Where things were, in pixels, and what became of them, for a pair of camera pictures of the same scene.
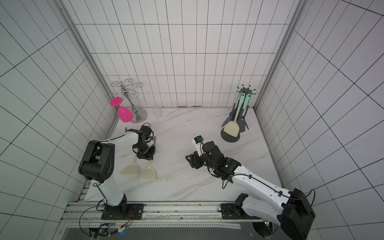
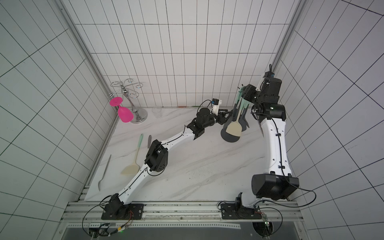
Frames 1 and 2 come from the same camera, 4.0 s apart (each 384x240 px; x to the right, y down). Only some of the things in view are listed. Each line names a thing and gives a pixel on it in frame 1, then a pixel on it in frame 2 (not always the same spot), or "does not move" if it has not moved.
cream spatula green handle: (133, 169) does not move
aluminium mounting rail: (168, 214) does not move
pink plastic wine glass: (125, 114) does not move
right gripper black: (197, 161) -> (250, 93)
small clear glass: (157, 111) does not move
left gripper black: (148, 156) -> (223, 118)
